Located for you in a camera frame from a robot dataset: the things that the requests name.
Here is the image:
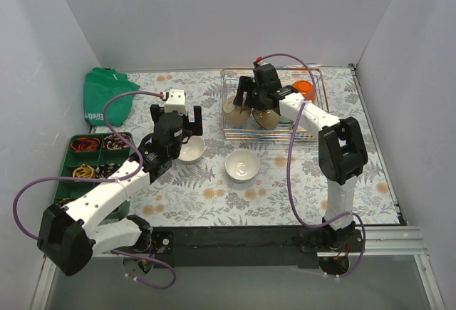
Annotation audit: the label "beige bowl orange flower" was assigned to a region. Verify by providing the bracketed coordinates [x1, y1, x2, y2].
[178, 136, 205, 164]

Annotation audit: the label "white ribbed bowl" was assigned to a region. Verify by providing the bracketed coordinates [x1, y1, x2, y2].
[225, 149, 259, 182]

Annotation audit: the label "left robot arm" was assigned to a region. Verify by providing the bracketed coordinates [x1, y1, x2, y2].
[37, 105, 203, 276]

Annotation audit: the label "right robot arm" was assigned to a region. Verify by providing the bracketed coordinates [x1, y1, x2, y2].
[233, 61, 368, 251]

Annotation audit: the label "beige bowl front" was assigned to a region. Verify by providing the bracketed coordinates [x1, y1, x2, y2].
[252, 109, 280, 130]

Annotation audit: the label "pale green patterned bowl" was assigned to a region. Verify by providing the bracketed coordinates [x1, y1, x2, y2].
[279, 115, 293, 125]

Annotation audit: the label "brown pink patterned scrunchie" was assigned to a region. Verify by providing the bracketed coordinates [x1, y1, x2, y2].
[103, 133, 131, 150]

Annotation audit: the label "green cloth bag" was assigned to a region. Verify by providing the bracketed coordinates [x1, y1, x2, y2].
[83, 67, 140, 127]

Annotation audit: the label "green compartment tray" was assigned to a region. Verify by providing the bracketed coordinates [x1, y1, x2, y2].
[53, 133, 130, 204]

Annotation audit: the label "dark floral scrunchie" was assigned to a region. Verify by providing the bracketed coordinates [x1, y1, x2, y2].
[95, 163, 122, 179]

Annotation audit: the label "brown dotted scrunchie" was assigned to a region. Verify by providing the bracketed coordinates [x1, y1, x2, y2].
[56, 198, 75, 207]

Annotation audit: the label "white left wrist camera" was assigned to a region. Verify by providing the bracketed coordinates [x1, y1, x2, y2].
[163, 89, 187, 115]

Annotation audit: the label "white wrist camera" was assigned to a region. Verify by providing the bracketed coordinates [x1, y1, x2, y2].
[253, 57, 265, 67]
[163, 89, 187, 115]

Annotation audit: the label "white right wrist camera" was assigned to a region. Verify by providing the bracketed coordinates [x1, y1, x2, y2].
[253, 57, 265, 67]

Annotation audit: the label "metal wire dish rack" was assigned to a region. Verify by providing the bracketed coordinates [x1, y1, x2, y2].
[221, 66, 329, 143]

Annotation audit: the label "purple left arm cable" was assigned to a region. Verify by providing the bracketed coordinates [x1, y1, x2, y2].
[13, 91, 177, 290]

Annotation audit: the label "orange black hair ties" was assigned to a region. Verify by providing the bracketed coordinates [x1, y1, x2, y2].
[69, 135, 102, 153]

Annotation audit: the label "metal corner bracket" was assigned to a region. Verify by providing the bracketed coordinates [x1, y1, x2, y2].
[348, 63, 357, 75]

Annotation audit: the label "yellow hair ties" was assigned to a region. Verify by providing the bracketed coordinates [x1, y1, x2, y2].
[73, 164, 96, 183]

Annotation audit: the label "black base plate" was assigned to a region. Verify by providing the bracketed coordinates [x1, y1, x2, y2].
[149, 226, 363, 272]

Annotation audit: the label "aluminium frame rail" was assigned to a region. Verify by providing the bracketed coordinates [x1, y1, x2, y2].
[32, 226, 444, 309]

